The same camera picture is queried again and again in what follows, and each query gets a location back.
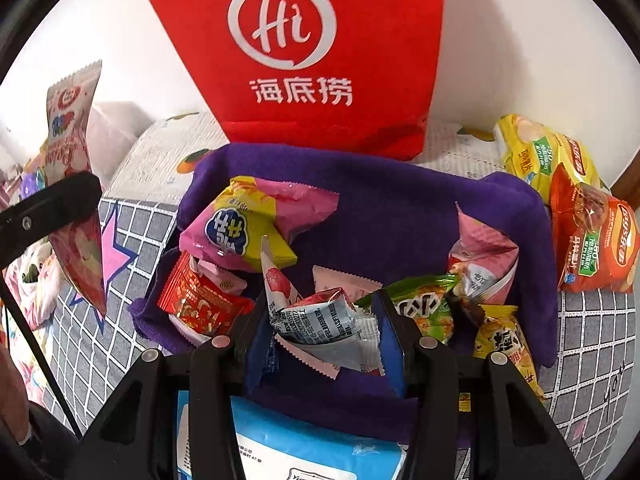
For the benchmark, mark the yellow chips bag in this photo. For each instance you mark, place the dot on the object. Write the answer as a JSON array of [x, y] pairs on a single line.
[[531, 151]]

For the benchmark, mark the white plastic bag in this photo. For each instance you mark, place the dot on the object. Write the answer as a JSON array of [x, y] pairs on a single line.
[[113, 129]]

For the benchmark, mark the red gold snack packet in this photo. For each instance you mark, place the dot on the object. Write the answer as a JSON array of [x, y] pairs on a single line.
[[196, 302]]

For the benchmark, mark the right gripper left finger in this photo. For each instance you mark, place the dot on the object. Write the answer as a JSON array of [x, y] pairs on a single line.
[[134, 436]]

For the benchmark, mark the orange chips bag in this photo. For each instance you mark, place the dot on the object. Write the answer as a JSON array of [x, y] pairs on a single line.
[[595, 237]]

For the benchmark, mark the green snack packet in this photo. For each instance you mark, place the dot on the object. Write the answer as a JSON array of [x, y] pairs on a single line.
[[424, 299]]

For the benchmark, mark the brown wooden door frame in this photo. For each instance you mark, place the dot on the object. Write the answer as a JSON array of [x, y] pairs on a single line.
[[627, 186]]

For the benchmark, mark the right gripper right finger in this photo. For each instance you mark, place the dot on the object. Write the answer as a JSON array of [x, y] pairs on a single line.
[[512, 436]]

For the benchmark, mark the pale pink triangular packet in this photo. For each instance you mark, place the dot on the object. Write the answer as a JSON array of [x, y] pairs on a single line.
[[340, 284]]

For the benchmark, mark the tall pink strawberry packet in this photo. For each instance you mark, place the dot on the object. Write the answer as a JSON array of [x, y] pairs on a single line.
[[69, 103]]

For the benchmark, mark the pink yellow snack bag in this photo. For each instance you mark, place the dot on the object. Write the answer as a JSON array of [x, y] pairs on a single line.
[[229, 231]]

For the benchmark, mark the person's left hand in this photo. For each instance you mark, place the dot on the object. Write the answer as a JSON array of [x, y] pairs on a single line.
[[14, 405]]

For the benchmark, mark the purple cloth basket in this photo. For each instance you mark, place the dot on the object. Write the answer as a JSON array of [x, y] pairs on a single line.
[[393, 220]]

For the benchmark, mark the blue white tissue box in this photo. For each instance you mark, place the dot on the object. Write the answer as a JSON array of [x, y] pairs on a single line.
[[274, 446]]

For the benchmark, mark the yellow cartoon snack packet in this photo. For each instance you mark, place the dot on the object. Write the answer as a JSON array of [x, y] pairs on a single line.
[[500, 332]]

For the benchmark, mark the pink paper star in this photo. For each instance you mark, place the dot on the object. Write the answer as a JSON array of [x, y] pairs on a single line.
[[112, 254]]

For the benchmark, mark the pink silver-banded snack packet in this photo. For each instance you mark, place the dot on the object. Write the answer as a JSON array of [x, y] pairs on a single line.
[[485, 261]]

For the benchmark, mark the red paper shopping bag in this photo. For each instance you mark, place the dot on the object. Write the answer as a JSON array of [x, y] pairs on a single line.
[[344, 75]]

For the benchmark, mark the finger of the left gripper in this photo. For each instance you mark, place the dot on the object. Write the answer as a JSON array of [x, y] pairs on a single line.
[[45, 214]]

